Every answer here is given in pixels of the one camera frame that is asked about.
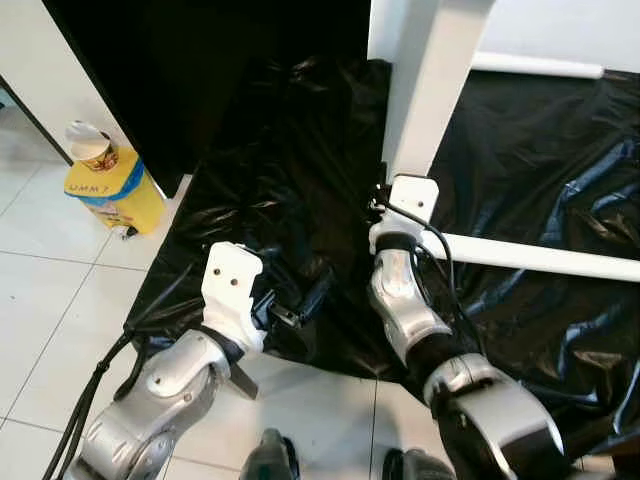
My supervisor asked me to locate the black robot left foot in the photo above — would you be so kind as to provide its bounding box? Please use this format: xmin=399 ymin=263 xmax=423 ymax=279
xmin=240 ymin=428 xmax=302 ymax=480

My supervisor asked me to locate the black robot foot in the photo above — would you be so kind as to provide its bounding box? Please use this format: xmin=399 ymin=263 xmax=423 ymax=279
xmin=385 ymin=448 xmax=457 ymax=480
xmin=240 ymin=428 xmax=302 ymax=480

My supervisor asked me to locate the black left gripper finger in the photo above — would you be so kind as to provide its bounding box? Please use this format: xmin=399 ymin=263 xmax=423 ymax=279
xmin=296 ymin=272 xmax=335 ymax=323

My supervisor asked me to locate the white plastic table leg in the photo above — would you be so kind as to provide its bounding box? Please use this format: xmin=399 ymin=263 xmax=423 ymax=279
xmin=415 ymin=232 xmax=640 ymax=284
xmin=470 ymin=50 xmax=607 ymax=82

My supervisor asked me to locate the black plastic tablecloth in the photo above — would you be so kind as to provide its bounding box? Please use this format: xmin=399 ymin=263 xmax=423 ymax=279
xmin=125 ymin=55 xmax=640 ymax=461

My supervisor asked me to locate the dark wooden table leg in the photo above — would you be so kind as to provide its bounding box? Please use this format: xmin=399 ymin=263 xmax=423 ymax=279
xmin=228 ymin=360 xmax=260 ymax=402

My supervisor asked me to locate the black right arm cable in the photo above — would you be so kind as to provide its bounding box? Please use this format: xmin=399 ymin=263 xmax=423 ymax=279
xmin=380 ymin=203 xmax=483 ymax=353

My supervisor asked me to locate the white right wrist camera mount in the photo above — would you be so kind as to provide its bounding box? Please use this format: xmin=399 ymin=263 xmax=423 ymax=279
xmin=368 ymin=175 xmax=442 ymax=253

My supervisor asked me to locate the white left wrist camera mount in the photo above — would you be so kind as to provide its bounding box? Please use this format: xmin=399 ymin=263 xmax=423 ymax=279
xmin=200 ymin=242 xmax=267 ymax=354

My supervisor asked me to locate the yellow and blue carton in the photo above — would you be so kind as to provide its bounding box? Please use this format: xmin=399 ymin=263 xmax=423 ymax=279
xmin=65 ymin=150 xmax=170 ymax=237

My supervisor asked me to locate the black robot right foot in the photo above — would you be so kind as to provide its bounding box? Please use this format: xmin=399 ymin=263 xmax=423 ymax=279
xmin=385 ymin=448 xmax=457 ymax=480

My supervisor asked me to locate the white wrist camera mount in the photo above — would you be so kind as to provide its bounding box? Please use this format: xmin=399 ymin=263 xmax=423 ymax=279
xmin=200 ymin=242 xmax=267 ymax=354
xmin=368 ymin=175 xmax=442 ymax=253

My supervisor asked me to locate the printed paper cup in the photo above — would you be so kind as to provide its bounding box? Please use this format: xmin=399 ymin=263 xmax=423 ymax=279
xmin=65 ymin=120 xmax=120 ymax=174

